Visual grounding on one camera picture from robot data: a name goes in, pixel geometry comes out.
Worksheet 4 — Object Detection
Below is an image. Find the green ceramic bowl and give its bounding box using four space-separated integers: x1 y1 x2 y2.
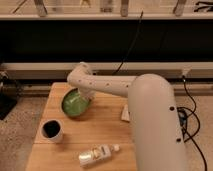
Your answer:
61 88 90 118

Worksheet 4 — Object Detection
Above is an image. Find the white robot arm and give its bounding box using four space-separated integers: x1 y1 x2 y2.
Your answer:
67 62 188 171

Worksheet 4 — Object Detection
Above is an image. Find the small white box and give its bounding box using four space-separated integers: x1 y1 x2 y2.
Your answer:
121 104 130 122

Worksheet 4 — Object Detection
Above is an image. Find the white cup dark inside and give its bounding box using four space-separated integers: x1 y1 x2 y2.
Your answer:
41 120 63 143

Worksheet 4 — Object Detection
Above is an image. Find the white plastic bottle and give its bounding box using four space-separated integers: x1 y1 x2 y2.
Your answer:
79 144 120 167

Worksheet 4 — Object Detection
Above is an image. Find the dark object at left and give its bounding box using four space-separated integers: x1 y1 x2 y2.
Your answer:
0 71 21 120

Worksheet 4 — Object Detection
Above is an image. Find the black hanging cable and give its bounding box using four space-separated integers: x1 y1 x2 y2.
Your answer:
111 10 145 76

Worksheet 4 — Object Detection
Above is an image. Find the white windowsill rail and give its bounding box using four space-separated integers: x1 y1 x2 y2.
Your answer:
0 61 213 80

